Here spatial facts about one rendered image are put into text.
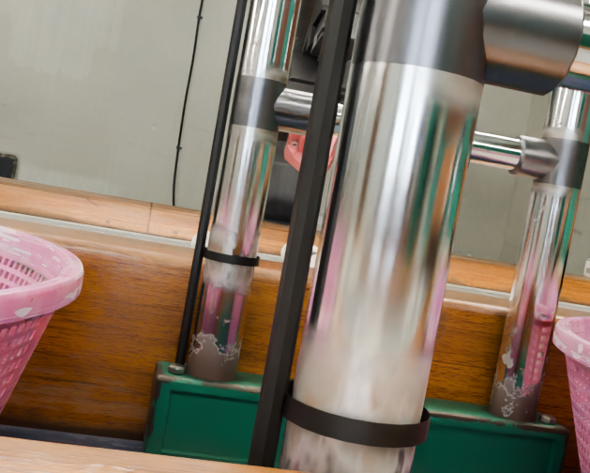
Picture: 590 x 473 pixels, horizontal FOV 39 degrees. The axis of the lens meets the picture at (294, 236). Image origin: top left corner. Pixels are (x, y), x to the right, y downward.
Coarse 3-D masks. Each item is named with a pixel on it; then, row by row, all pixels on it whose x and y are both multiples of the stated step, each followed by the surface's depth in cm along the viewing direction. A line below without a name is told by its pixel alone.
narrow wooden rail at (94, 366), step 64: (128, 256) 39; (192, 256) 40; (64, 320) 39; (128, 320) 39; (192, 320) 40; (256, 320) 40; (448, 320) 42; (64, 384) 39; (128, 384) 40; (448, 384) 42; (576, 448) 44
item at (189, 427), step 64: (256, 0) 37; (256, 64) 37; (256, 128) 37; (576, 128) 39; (256, 192) 37; (576, 192) 40; (256, 256) 38; (512, 320) 40; (192, 384) 37; (256, 384) 38; (512, 384) 40; (192, 448) 38; (448, 448) 40; (512, 448) 40
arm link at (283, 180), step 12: (276, 156) 106; (276, 168) 105; (288, 168) 106; (276, 180) 105; (288, 180) 105; (276, 192) 105; (288, 192) 105; (276, 204) 105; (288, 204) 105; (264, 216) 106; (276, 216) 106; (288, 216) 106
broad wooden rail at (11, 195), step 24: (0, 192) 73; (24, 192) 74; (48, 192) 75; (72, 192) 77; (48, 216) 73; (72, 216) 74; (96, 216) 74; (120, 216) 75; (144, 216) 76; (168, 216) 76; (192, 216) 77; (264, 240) 77; (456, 264) 81; (480, 264) 82; (504, 264) 87; (480, 288) 80; (504, 288) 81; (576, 288) 83
